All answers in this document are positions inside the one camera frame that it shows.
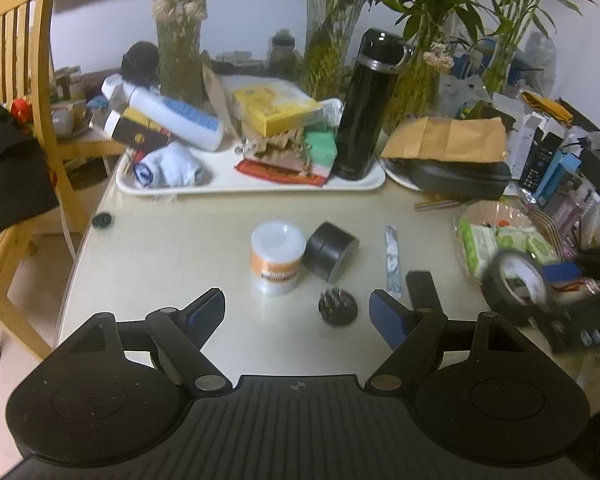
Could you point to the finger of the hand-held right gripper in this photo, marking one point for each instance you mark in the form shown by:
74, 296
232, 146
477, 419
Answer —
562, 272
580, 320

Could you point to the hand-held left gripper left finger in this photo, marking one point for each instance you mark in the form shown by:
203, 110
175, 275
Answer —
207, 310

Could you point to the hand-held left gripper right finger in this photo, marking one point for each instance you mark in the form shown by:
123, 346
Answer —
387, 317

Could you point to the round black bit holder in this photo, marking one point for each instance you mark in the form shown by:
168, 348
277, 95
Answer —
337, 310

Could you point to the marble pattern bar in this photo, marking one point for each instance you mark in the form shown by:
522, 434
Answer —
393, 260

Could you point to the black tape roll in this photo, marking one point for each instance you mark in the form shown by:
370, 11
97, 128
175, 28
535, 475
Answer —
495, 290

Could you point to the white jar with orange label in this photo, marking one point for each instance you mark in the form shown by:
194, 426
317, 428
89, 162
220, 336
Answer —
277, 260

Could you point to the dark grey cylinder roll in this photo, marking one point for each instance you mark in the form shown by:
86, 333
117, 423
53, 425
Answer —
330, 252

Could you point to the green white wipes pack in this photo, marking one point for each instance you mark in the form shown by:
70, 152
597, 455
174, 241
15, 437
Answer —
515, 240
477, 250
542, 252

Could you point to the striped woven ribbon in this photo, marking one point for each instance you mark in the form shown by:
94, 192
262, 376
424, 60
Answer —
550, 232

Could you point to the bowl of green packets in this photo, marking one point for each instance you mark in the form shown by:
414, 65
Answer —
490, 210

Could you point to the blue carton box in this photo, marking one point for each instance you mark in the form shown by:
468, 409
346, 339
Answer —
560, 175

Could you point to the black carton box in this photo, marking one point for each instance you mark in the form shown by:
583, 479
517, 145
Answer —
542, 160

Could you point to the white plastic tray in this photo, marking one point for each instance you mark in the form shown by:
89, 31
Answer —
220, 177
397, 177

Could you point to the white carton box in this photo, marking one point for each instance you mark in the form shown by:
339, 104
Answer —
520, 145

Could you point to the small black round cap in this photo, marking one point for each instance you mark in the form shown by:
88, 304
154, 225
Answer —
102, 220

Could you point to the grey hard zip case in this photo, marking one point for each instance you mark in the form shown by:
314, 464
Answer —
460, 177

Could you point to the white sock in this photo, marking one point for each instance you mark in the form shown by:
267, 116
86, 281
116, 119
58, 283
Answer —
175, 167

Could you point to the red packet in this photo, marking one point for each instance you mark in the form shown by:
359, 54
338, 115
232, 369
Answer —
275, 172

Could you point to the yellow packet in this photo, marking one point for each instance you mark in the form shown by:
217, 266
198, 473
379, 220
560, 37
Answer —
550, 107

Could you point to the brown paper envelope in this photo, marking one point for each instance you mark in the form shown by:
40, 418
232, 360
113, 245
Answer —
445, 140

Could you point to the crinkled brown paper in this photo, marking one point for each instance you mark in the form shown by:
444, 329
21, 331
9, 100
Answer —
280, 147

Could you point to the green carton box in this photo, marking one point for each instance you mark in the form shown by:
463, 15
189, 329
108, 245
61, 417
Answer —
320, 147

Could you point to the black and gold box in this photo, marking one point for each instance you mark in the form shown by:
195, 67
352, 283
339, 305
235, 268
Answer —
135, 132

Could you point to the white spray bottle blue label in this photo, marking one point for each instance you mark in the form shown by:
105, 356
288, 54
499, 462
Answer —
180, 115

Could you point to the black thermos bottle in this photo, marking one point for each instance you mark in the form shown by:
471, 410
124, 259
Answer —
360, 120

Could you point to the white plastic bag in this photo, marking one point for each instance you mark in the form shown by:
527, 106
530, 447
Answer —
460, 95

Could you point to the yellow carton box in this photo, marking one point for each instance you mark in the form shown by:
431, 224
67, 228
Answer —
275, 107

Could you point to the clear plastic bag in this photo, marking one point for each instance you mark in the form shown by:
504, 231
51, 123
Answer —
540, 55

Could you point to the glass vase with lucky bamboo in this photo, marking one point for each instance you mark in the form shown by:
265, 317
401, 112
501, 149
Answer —
420, 90
502, 55

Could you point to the black cloth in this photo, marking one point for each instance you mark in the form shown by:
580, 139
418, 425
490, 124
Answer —
15, 175

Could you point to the grey ceramic cup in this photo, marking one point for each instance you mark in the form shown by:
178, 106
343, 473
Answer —
67, 120

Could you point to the glass vase with dried flowers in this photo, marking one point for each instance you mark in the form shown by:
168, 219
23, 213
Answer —
180, 60

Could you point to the black round object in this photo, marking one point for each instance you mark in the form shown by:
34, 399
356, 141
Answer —
140, 62

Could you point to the glass vase with green stems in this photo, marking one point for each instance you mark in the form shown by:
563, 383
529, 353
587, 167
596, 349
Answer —
330, 50

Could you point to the wooden chair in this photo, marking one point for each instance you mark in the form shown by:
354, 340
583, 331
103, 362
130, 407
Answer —
45, 85

